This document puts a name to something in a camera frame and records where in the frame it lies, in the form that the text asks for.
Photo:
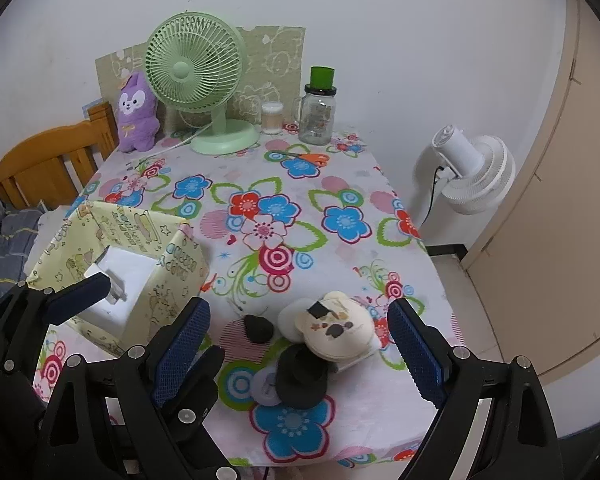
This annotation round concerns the purple plush toy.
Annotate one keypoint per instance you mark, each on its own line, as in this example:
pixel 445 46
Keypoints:
pixel 136 115

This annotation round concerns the white box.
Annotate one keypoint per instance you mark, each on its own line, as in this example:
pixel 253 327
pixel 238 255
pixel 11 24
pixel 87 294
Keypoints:
pixel 135 267

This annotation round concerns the black round puff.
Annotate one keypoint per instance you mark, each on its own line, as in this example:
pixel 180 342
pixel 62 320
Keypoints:
pixel 301 375

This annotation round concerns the glass jar mug green lid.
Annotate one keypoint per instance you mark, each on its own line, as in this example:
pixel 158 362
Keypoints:
pixel 317 115

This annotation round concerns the floral tablecloth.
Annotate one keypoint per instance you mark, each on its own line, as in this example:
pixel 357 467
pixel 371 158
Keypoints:
pixel 300 260

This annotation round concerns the blue plaid bedding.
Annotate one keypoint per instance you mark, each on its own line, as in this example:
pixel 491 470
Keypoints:
pixel 5 240

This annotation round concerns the beige door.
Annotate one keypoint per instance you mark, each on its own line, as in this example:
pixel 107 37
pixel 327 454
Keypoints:
pixel 570 210

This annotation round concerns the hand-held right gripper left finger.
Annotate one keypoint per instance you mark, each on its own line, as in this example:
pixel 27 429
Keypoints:
pixel 180 355

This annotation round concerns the black makeup sponge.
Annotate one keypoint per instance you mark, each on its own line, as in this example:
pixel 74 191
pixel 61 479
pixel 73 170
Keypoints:
pixel 258 329

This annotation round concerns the white round puff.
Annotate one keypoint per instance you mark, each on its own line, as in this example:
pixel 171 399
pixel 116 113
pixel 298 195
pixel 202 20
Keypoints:
pixel 291 320

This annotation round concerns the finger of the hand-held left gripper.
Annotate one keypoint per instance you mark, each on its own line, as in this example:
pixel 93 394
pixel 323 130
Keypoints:
pixel 205 380
pixel 77 294

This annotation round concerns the white cloth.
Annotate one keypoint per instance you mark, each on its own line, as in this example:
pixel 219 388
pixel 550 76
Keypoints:
pixel 50 225

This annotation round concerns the orange scissors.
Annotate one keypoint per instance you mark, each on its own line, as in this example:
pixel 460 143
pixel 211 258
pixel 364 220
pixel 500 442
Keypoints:
pixel 312 158

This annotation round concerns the yellow fabric storage box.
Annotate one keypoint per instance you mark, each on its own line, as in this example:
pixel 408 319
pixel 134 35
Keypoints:
pixel 180 270

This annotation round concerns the green desk fan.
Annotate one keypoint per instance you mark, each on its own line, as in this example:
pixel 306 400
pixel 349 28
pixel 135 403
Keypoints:
pixel 192 70

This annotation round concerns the pale round disc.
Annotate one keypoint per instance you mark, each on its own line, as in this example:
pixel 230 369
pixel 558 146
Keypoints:
pixel 263 385

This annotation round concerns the wooden chair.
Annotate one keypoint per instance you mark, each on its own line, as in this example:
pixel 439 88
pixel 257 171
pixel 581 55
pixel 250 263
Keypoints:
pixel 40 160

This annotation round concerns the white standing fan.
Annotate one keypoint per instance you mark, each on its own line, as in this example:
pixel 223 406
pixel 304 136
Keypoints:
pixel 472 170

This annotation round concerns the cream bear pouch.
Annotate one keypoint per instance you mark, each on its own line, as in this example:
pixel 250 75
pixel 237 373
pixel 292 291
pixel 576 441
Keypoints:
pixel 337 330

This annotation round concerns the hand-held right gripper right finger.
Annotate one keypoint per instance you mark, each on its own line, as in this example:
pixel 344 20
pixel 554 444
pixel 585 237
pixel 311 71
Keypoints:
pixel 417 355

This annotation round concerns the cotton swab container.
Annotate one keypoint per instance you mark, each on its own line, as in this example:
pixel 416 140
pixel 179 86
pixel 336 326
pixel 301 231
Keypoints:
pixel 273 119

